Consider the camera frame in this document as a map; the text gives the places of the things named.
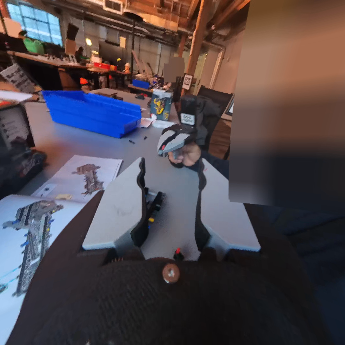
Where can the large paned window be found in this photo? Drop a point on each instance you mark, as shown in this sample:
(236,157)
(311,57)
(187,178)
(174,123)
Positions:
(35,23)

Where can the person's dark blue clothing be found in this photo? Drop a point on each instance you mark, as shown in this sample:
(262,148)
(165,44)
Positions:
(310,256)

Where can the black office chair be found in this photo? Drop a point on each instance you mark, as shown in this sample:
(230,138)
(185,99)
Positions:
(213,116)

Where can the teal box with yellow print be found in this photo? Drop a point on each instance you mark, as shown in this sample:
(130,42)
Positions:
(161,106)

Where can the black and grey lego assembly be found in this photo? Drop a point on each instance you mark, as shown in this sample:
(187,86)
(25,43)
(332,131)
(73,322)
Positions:
(155,203)

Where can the white ceiling vent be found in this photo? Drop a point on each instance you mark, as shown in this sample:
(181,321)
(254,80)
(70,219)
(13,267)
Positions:
(113,5)

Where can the small blue bin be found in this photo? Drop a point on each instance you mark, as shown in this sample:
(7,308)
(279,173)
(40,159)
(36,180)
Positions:
(140,84)

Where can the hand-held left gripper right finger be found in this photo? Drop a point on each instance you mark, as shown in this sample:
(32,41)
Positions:
(226,215)

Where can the lego instruction booklet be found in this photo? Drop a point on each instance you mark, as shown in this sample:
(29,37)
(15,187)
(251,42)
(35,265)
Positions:
(54,202)

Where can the red plastic bins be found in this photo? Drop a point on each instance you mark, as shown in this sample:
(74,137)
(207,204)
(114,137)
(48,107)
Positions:
(103,66)

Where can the blue plastic bin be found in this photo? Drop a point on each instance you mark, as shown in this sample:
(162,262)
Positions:
(91,113)

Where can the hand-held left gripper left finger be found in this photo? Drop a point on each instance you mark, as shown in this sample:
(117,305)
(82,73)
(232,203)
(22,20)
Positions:
(113,210)

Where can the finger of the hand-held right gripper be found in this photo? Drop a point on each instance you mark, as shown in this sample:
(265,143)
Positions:
(172,134)
(176,144)

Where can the brown cardboard box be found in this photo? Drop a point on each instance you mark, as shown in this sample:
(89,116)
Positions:
(72,37)

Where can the green plastic bin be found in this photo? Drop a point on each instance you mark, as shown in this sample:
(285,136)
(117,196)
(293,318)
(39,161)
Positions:
(33,45)

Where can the black lego set box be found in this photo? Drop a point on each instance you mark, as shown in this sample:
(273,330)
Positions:
(13,126)

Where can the wooden pillar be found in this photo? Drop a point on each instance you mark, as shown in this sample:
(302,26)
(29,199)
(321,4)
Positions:
(198,40)

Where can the person's right forearm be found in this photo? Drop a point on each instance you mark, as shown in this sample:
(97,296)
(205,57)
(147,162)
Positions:
(215,164)

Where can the white paper sheet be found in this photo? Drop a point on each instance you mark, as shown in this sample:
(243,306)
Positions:
(159,123)

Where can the printed tag on pillar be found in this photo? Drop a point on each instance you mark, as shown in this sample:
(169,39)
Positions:
(187,81)

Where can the person's right hand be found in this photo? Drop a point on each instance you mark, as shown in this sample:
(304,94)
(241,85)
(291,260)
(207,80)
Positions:
(190,155)

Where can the tilted printed box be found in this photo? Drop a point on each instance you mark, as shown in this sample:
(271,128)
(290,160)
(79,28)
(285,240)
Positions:
(17,78)

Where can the long wooden workbench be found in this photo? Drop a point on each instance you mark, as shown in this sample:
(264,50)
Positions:
(54,63)

